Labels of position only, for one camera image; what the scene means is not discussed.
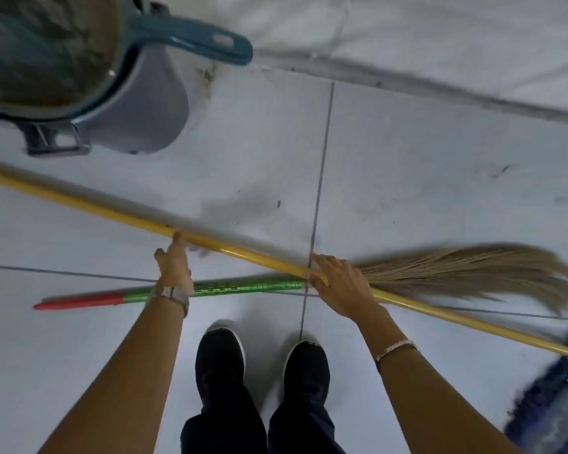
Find person's left hand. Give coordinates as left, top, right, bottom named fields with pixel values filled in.
left=154, top=230, right=194, bottom=291

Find person's right hand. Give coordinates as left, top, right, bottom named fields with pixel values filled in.
left=307, top=253, right=389, bottom=323

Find straw broom green red handle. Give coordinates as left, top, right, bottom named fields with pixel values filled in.
left=33, top=243, right=568, bottom=318

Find person's left forearm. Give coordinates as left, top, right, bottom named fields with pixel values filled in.
left=38, top=298, right=190, bottom=454

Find person's right forearm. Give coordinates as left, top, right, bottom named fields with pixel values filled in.
left=352, top=305, right=524, bottom=454

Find silver wristwatch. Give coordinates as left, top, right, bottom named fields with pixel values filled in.
left=151, top=283, right=190, bottom=318

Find black right shoe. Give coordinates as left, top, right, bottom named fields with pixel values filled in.
left=282, top=340, right=331, bottom=414

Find black shoe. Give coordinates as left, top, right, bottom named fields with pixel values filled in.
left=194, top=326, right=246, bottom=414
left=282, top=340, right=331, bottom=414

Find black left shoe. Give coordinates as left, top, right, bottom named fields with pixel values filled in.
left=194, top=326, right=246, bottom=414

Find grey bucket with teal rim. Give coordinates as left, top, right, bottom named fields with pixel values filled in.
left=0, top=0, right=190, bottom=157

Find dark trousers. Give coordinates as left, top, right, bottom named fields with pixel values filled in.
left=179, top=399, right=347, bottom=454

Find teal plastic dipper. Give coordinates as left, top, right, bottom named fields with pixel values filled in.
left=121, top=0, right=254, bottom=67

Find thin silver bracelet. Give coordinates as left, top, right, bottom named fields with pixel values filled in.
left=375, top=340, right=420, bottom=364

